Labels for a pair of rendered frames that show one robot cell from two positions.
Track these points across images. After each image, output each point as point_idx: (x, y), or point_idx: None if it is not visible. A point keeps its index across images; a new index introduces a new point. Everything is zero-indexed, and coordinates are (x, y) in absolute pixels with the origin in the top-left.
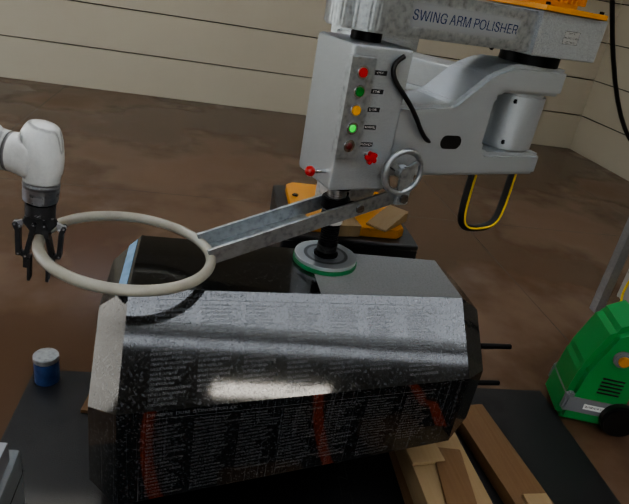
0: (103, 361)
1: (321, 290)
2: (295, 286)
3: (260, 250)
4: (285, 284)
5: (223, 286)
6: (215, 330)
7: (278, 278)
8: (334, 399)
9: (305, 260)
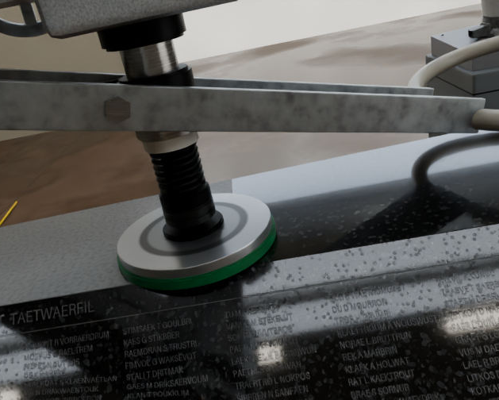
0: None
1: (228, 183)
2: (274, 178)
3: (360, 229)
4: (292, 176)
5: (397, 149)
6: None
7: (306, 182)
8: None
9: (248, 198)
